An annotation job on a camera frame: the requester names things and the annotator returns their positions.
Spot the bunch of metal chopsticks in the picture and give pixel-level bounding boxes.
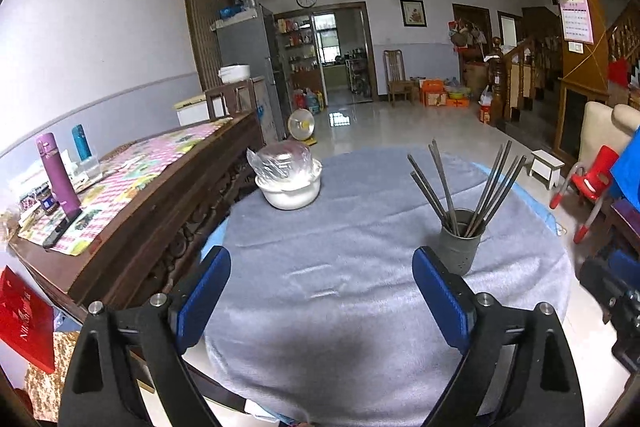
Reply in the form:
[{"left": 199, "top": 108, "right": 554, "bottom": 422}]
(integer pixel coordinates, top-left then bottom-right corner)
[{"left": 406, "top": 138, "right": 528, "bottom": 239}]

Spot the grey refrigerator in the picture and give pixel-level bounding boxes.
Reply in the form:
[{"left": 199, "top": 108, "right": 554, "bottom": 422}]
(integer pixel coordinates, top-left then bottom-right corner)
[{"left": 216, "top": 4, "right": 292, "bottom": 142}]

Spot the teal bottle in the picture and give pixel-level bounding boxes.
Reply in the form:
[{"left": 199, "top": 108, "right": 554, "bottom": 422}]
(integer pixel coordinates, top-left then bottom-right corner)
[{"left": 71, "top": 124, "right": 93, "bottom": 162}]

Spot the wooden chair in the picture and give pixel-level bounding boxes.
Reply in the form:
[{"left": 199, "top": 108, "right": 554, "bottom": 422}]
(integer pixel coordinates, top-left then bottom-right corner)
[{"left": 384, "top": 49, "right": 416, "bottom": 105}]

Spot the wooden staircase railing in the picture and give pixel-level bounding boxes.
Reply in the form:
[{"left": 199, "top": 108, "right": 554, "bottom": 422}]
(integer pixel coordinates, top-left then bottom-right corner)
[{"left": 487, "top": 34, "right": 566, "bottom": 128}]

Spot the white ceramic bowl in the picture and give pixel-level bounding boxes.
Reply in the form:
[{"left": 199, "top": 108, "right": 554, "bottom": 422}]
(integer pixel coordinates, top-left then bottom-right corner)
[{"left": 255, "top": 159, "right": 323, "bottom": 211}]

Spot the red gift bag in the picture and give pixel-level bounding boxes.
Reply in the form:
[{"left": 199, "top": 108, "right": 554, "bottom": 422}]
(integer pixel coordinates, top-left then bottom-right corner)
[{"left": 0, "top": 266, "right": 56, "bottom": 375}]

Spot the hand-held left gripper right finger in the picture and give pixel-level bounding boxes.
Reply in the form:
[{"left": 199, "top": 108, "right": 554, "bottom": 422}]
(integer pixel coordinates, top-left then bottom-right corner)
[{"left": 411, "top": 246, "right": 586, "bottom": 427}]

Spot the dark glass jar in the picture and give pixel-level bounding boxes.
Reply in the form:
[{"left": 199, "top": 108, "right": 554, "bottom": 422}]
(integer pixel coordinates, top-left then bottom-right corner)
[{"left": 36, "top": 187, "right": 60, "bottom": 215}]

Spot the dark maroon table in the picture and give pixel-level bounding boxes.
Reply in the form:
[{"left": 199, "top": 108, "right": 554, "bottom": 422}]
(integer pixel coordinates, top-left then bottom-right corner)
[{"left": 607, "top": 199, "right": 640, "bottom": 233}]

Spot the white plastic container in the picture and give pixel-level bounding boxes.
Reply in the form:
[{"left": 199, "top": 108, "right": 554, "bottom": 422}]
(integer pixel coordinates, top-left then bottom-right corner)
[{"left": 218, "top": 65, "right": 251, "bottom": 84}]

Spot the grey utensil holder cup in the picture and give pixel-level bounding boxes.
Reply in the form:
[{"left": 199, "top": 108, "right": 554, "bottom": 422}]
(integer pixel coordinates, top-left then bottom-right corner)
[{"left": 440, "top": 208, "right": 487, "bottom": 277}]

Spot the orange crate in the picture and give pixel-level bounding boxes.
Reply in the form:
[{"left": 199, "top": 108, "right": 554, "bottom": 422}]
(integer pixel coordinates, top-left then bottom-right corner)
[{"left": 419, "top": 79, "right": 449, "bottom": 108}]

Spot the grey tablecloth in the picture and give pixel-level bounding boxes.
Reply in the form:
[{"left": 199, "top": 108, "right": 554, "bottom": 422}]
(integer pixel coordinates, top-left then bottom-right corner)
[{"left": 204, "top": 147, "right": 573, "bottom": 427}]

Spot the red child chair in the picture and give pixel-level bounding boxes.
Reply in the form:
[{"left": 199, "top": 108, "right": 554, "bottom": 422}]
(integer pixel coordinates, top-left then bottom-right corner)
[{"left": 550, "top": 146, "right": 621, "bottom": 244}]

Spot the clear plastic box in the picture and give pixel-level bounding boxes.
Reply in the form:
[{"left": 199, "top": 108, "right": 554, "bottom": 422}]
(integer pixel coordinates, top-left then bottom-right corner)
[{"left": 75, "top": 157, "right": 103, "bottom": 182}]

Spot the framed wall picture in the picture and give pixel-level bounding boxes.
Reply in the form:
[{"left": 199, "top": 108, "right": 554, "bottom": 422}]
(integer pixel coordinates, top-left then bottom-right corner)
[{"left": 400, "top": 0, "right": 428, "bottom": 28}]

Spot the pantry shelf with goods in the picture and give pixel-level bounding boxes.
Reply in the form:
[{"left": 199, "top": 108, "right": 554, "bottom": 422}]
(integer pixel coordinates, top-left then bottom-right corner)
[{"left": 275, "top": 14, "right": 323, "bottom": 108}]

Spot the beige sofa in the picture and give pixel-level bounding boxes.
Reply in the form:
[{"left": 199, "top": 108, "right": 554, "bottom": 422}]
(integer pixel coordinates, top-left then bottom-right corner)
[{"left": 580, "top": 101, "right": 640, "bottom": 202}]

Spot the white chest box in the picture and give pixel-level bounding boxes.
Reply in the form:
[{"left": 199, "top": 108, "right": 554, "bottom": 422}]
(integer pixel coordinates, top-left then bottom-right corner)
[{"left": 174, "top": 93, "right": 211, "bottom": 126}]

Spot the clear plastic bag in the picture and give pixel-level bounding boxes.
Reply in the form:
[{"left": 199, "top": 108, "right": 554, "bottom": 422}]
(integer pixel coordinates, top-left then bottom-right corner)
[{"left": 246, "top": 142, "right": 315, "bottom": 192}]

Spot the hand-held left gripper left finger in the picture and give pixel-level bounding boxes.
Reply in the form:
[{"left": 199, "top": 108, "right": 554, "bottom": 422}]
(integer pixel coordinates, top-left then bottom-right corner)
[{"left": 59, "top": 245, "right": 232, "bottom": 427}]

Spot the pink wall calendar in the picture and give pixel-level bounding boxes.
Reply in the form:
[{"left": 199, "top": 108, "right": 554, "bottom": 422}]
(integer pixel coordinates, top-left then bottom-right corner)
[{"left": 552, "top": 0, "right": 596, "bottom": 45}]

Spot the pink checked table mat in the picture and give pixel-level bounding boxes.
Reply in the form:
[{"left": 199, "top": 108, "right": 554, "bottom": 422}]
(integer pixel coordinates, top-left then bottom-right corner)
[{"left": 17, "top": 117, "right": 233, "bottom": 255}]

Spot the purple thermos bottle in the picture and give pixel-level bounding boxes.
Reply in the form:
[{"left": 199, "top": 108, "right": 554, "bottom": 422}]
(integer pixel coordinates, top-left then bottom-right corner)
[{"left": 35, "top": 133, "right": 83, "bottom": 220}]

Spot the small white stool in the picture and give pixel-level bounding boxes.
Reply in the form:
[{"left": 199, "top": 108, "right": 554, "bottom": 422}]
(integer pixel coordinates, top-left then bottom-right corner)
[{"left": 529, "top": 150, "right": 566, "bottom": 190}]

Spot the black phone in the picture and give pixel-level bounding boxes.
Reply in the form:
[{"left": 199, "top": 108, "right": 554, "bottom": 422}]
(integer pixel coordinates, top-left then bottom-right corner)
[{"left": 42, "top": 209, "right": 86, "bottom": 250}]

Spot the blue cloth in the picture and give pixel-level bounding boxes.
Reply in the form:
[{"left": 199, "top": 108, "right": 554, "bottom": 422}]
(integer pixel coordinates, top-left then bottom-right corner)
[{"left": 610, "top": 142, "right": 640, "bottom": 202}]

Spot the brown wooden door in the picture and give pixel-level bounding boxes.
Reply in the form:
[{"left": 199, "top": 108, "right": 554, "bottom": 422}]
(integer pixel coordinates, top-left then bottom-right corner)
[{"left": 181, "top": 0, "right": 236, "bottom": 92}]

